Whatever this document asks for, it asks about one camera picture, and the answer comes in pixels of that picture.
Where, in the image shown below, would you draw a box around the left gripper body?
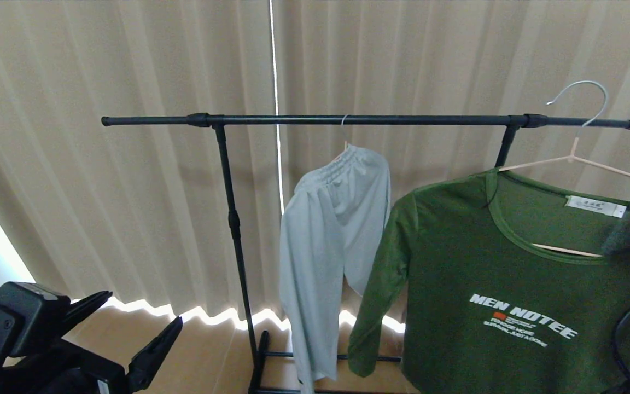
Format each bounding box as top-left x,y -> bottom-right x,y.
0,339 -> 131,394

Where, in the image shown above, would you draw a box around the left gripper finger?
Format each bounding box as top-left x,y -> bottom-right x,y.
62,291 -> 113,335
126,316 -> 183,393

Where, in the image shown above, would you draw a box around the pale grey shorts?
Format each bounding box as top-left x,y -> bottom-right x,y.
278,144 -> 392,394

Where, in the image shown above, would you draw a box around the green garment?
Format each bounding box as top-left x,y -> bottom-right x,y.
347,167 -> 630,394

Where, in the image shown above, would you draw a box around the black clothes rack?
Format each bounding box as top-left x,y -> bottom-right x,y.
101,112 -> 630,394

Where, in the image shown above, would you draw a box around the beige curtain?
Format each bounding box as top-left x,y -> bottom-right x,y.
0,0 -> 630,334

